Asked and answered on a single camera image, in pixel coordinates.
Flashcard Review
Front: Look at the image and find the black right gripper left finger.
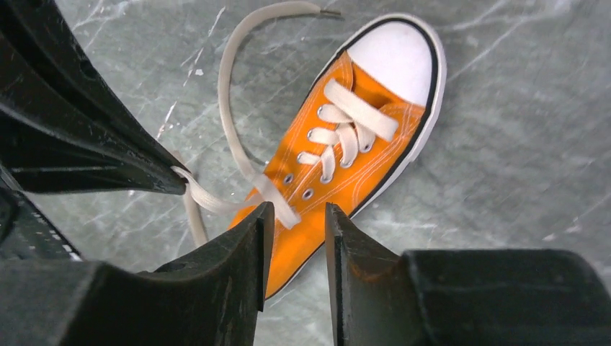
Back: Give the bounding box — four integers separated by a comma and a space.
1, 203, 274, 345

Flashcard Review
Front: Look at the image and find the white shoelace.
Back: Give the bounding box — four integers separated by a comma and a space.
169, 1, 401, 248

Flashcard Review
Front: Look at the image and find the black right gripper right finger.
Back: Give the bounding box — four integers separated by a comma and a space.
325, 203, 610, 345

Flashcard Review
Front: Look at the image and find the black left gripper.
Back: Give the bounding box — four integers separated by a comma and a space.
1, 1, 185, 261

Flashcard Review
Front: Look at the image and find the orange canvas sneaker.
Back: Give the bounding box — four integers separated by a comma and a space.
264, 13, 447, 298

